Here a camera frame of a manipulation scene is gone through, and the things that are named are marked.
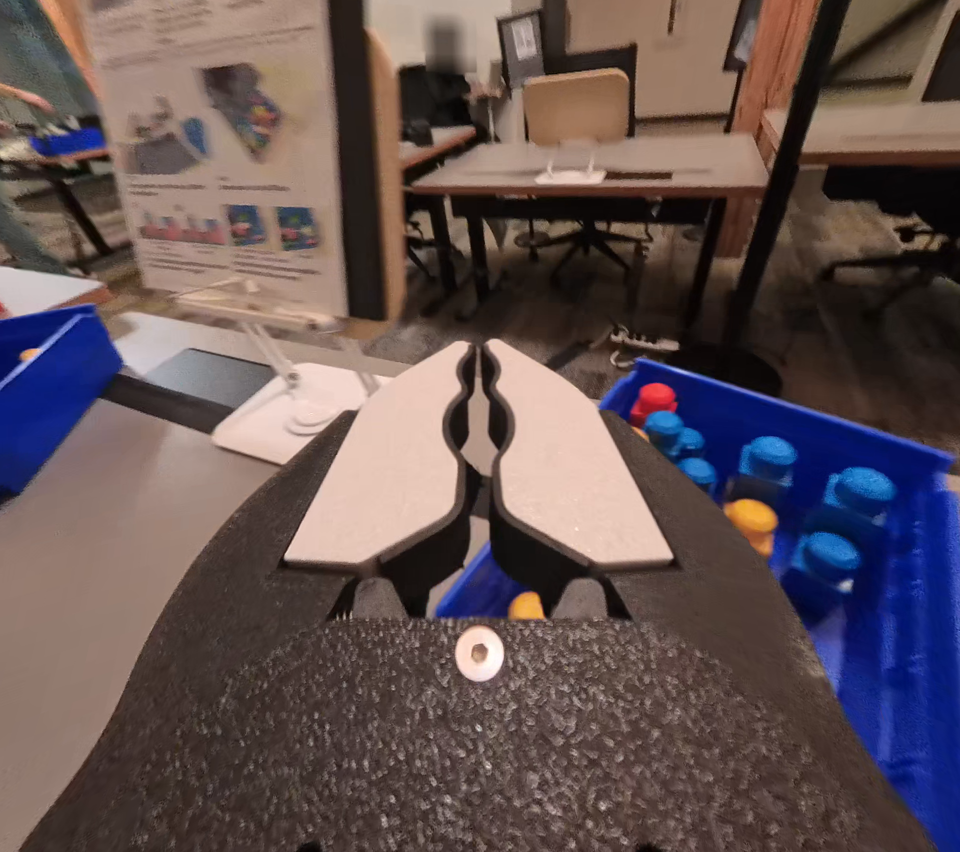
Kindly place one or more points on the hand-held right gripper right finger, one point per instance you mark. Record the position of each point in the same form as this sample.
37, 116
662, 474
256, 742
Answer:
577, 492

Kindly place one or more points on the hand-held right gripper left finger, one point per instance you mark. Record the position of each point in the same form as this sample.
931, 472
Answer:
375, 492

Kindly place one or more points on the blue storage bin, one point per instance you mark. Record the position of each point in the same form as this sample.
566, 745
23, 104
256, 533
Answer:
67, 142
900, 642
52, 402

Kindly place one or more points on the white power strip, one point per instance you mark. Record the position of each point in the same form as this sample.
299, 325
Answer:
645, 341

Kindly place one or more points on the black round floor base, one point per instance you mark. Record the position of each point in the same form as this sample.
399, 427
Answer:
727, 368

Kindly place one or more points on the black office chair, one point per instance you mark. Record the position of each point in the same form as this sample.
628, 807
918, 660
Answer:
592, 241
922, 200

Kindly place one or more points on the clear acrylic stand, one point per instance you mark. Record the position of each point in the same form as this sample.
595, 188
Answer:
570, 176

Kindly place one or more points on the wood-top office desk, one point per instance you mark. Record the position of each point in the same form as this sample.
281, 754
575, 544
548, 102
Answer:
675, 162
442, 144
37, 286
862, 132
75, 156

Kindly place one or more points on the black metal pole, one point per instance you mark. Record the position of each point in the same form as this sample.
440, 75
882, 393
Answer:
802, 117

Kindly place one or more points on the framed picture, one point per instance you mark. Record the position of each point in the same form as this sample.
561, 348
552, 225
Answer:
744, 27
521, 46

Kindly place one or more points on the printed instruction sheet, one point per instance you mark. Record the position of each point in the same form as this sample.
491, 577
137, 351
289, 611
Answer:
187, 42

